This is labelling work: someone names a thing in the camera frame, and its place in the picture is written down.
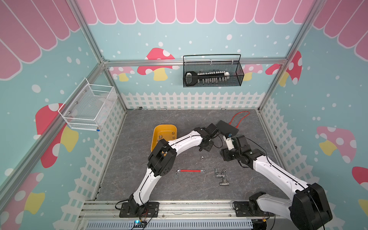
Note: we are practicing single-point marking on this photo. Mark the yellow plastic storage box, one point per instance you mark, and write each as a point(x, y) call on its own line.
point(167, 132)

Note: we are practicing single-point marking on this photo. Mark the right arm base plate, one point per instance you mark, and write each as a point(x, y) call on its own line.
point(249, 209)

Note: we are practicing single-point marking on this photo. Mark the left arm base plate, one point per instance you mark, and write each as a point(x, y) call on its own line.
point(147, 210)

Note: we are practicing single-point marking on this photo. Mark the ratchet wrench by wall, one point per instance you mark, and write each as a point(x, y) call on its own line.
point(137, 108)

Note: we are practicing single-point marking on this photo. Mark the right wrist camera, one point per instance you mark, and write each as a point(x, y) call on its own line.
point(228, 139)

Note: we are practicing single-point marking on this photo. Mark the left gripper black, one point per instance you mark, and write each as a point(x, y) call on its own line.
point(209, 146)

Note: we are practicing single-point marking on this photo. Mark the socket wrench set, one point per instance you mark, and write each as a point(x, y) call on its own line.
point(193, 78)

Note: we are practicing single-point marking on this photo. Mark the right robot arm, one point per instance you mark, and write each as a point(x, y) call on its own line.
point(306, 206)

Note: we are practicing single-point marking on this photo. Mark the white wire basket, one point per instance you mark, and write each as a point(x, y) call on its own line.
point(89, 106)

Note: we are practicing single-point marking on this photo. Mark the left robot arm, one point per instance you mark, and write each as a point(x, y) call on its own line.
point(162, 158)

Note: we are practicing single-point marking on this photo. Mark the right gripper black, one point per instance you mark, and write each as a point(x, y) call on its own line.
point(224, 154)

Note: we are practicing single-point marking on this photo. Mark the silver metal clamp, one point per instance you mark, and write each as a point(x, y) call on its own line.
point(222, 175)

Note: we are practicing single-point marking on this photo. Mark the black flat box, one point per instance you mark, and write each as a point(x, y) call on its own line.
point(226, 129)

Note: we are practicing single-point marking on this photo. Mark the black wire mesh basket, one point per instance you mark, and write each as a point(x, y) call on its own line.
point(217, 62)

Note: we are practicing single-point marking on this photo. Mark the green circuit board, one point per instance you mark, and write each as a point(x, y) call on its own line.
point(140, 224)

